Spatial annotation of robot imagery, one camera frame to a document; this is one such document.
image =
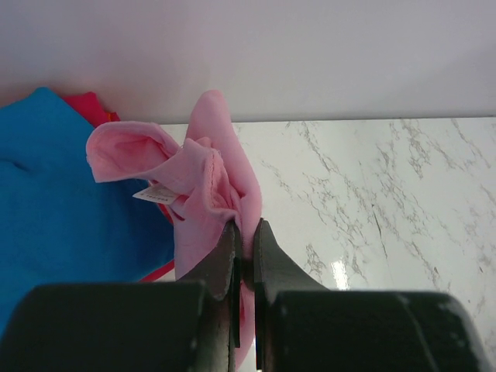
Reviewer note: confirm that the folded blue t shirt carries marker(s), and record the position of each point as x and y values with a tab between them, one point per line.
57	224

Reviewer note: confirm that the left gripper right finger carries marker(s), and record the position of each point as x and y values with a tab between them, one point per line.
289	310

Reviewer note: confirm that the folded red t shirt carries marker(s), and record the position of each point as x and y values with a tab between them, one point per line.
90	108

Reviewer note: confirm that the pink t shirt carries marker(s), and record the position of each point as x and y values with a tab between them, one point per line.
209	176

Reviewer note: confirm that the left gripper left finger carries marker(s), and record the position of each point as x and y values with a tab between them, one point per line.
216	330

